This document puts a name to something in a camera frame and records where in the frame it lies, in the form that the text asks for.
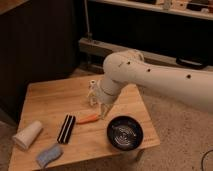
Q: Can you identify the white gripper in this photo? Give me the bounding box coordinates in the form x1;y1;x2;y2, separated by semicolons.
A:
94;87;115;119

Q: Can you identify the orange pepper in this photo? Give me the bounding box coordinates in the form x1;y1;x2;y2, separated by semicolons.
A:
76;114;99;124

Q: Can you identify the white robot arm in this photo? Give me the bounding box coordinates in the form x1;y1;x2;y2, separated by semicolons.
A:
94;50;213;118

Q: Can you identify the black striped bowl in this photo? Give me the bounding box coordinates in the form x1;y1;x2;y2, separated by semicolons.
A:
107;116;144;151

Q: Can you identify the wooden table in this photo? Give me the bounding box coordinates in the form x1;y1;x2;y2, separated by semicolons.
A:
8;75;160;171

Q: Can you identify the black white striped block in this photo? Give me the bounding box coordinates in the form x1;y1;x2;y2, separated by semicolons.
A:
57;115;76;144

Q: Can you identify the blue grey sponge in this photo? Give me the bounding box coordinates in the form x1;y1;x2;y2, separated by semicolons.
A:
36;144;63;168

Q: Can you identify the white paper cup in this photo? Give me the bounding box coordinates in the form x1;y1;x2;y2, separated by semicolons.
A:
12;121;43;150

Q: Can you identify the black handle on shelf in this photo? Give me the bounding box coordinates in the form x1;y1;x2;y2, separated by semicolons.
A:
176;57;208;70

